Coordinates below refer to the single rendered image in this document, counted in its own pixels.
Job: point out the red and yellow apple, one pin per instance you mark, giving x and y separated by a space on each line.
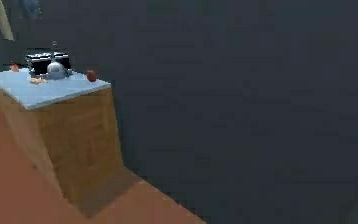
91 75

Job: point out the wooden counter with blue top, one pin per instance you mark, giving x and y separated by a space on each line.
77 133

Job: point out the silver kettle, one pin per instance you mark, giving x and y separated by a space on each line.
55 69

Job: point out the tan bread slice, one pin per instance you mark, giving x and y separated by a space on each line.
37 80

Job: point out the black toaster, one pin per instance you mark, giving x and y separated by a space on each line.
37 65

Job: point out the small orange fruit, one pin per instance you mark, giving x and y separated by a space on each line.
14 67

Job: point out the beige slanted board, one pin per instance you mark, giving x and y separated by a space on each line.
3 18

